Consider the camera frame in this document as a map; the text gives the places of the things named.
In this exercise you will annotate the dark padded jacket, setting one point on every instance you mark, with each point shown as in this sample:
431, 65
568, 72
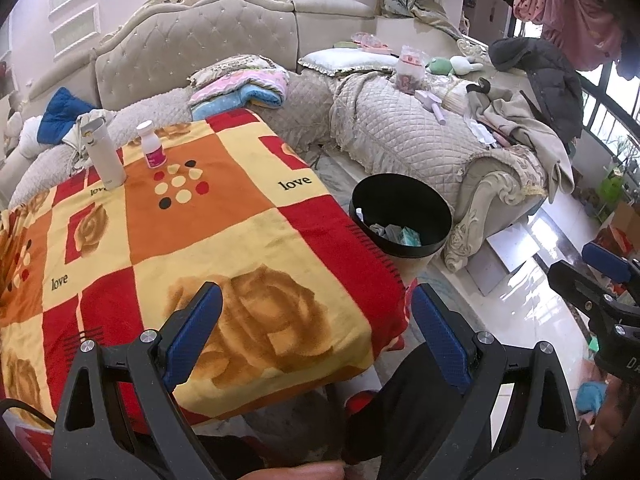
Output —
540, 70

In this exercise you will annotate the white pill bottle pink label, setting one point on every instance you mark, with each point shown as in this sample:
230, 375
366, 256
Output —
152, 150

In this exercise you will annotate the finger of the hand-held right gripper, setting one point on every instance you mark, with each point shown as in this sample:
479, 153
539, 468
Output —
580, 285
605, 262

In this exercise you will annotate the white thermos bottle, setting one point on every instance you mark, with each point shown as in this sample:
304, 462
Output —
107, 160

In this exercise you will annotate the red yellow printed blanket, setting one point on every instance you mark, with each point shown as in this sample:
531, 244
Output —
200, 210

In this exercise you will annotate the white frilled pillow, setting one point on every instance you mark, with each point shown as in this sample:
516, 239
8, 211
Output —
345, 60

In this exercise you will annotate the black round bin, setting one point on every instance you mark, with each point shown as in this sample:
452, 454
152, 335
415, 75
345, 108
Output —
400, 195

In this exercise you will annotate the person's dark trouser leg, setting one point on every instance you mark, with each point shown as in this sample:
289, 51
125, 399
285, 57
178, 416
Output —
395, 410

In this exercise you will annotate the red white printed bag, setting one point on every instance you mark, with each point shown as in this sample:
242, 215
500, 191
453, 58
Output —
35, 440

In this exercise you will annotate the blue padded jacket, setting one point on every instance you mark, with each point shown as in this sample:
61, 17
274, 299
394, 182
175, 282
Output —
62, 115

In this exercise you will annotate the folded pink blue blanket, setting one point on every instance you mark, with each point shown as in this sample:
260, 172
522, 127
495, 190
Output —
240, 92

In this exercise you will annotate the clear pink jar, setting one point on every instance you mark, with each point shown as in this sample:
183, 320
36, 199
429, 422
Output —
410, 72

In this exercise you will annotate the beige crumpled garment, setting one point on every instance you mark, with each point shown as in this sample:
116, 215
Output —
75, 142

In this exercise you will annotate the beige coat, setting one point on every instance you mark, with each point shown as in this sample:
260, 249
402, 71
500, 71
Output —
520, 125

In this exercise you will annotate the teal cloth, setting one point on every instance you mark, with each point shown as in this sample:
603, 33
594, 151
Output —
591, 397

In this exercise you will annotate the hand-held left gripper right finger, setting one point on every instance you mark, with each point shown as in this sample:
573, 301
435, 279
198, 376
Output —
440, 335

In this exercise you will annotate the beige tufted sofa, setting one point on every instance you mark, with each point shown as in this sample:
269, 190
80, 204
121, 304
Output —
200, 45

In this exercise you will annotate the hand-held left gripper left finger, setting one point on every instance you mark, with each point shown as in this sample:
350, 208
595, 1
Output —
192, 325

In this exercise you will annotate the person's left hand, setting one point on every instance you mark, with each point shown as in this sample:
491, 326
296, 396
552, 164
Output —
290, 472

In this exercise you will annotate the green plastic container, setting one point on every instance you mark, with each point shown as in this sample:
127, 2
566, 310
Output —
614, 190

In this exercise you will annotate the green plush toy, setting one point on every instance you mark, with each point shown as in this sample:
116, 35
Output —
440, 65

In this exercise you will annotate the pink hanging clothes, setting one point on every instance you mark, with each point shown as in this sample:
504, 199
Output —
565, 10

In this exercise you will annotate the cardboard box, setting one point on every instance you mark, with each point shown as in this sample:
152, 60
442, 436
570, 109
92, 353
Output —
622, 227

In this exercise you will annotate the floral cushion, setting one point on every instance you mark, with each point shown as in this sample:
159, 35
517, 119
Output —
235, 67

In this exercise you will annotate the white plush toy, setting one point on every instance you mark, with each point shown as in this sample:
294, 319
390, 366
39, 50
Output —
27, 135

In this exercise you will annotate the pink white brush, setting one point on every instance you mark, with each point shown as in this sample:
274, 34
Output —
434, 107

